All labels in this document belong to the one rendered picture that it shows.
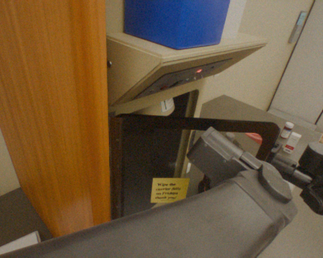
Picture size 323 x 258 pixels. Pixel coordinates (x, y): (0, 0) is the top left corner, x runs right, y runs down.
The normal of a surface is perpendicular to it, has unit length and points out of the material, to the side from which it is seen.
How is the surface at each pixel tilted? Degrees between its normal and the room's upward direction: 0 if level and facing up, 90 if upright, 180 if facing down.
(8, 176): 90
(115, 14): 90
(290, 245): 0
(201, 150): 69
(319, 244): 0
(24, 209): 0
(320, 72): 90
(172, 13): 90
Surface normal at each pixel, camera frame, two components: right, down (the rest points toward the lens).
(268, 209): 0.55, -0.74
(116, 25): 0.73, 0.44
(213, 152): -0.48, 0.07
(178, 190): 0.09, 0.55
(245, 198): 0.32, -0.80
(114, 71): -0.67, 0.33
